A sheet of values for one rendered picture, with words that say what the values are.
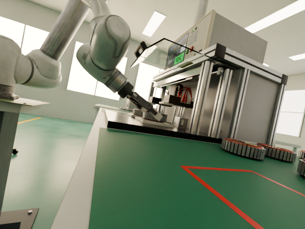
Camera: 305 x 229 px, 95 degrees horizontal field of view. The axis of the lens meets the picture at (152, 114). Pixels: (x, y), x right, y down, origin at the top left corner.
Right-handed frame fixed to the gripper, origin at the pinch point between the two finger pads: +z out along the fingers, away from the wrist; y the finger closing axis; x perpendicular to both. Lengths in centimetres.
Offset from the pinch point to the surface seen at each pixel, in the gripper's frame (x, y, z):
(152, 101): -9.8, 20.7, 0.3
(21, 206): 101, 52, -15
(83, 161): 17, -46, -19
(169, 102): -9.3, -3.5, 0.1
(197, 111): -8.9, -20.4, 4.9
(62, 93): 72, 472, -131
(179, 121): -5.6, -3.7, 10.8
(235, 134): -13.6, -22.0, 24.8
